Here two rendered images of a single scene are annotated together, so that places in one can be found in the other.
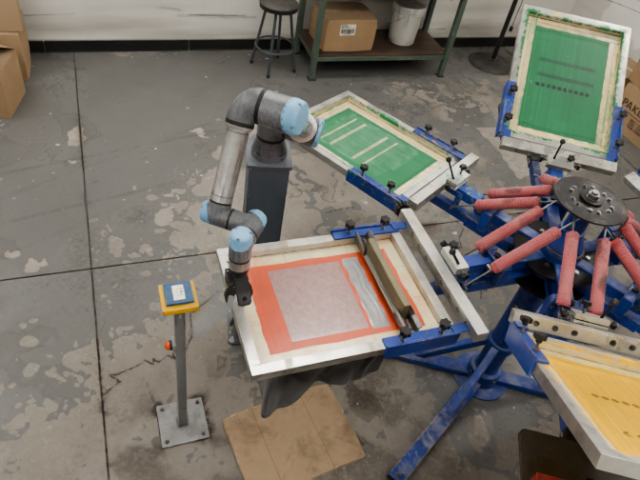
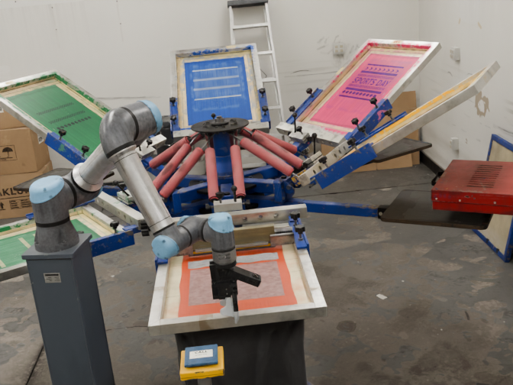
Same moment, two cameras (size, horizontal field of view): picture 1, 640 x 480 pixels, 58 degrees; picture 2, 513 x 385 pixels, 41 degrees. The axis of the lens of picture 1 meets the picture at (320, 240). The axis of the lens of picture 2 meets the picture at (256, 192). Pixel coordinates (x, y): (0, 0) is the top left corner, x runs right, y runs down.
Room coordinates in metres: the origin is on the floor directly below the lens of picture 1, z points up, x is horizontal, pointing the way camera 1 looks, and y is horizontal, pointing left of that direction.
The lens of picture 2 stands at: (0.35, 2.02, 2.06)
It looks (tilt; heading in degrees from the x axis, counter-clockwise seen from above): 18 degrees down; 295
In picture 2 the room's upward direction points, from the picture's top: 5 degrees counter-clockwise
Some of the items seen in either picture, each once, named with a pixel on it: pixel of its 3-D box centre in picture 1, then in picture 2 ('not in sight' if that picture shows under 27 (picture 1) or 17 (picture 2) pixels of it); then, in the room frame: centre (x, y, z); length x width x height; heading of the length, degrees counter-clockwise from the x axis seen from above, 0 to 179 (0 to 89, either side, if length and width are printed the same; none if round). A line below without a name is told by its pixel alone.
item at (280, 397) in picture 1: (328, 375); not in sight; (1.25, -0.14, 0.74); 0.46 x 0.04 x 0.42; 117
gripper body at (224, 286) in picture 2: (237, 275); (224, 278); (1.31, 0.25, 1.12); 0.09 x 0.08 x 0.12; 27
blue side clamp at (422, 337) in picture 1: (420, 340); (298, 238); (1.32, -0.43, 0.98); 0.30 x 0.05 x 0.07; 117
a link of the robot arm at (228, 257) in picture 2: (238, 261); (224, 255); (1.30, 0.25, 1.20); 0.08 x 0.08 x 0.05
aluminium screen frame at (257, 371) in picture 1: (333, 293); (233, 270); (1.46, -0.09, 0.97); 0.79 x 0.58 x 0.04; 117
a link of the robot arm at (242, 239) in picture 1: (240, 244); (221, 231); (1.31, 0.25, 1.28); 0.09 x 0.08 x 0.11; 171
